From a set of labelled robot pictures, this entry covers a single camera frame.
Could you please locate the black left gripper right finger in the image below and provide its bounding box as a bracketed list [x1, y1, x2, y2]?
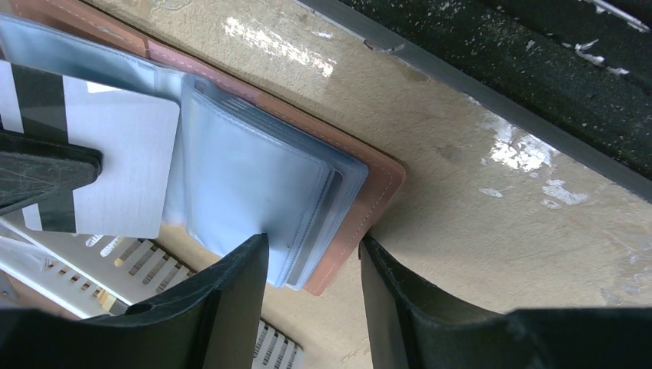
[359, 236, 651, 368]

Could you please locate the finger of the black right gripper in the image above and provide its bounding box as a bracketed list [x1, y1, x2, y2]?
[1, 129, 103, 215]

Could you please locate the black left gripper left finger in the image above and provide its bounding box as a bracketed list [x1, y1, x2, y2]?
[1, 234, 269, 368]

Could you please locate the silver grey card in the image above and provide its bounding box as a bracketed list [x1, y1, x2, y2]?
[1, 61, 180, 238]

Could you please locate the tan leather card holder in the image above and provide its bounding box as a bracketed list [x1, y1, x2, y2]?
[1, 1, 406, 295]

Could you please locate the white plastic basket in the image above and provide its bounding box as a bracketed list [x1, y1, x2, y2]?
[0, 211, 307, 369]

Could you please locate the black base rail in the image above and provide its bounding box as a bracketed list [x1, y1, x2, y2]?
[303, 1, 651, 200]

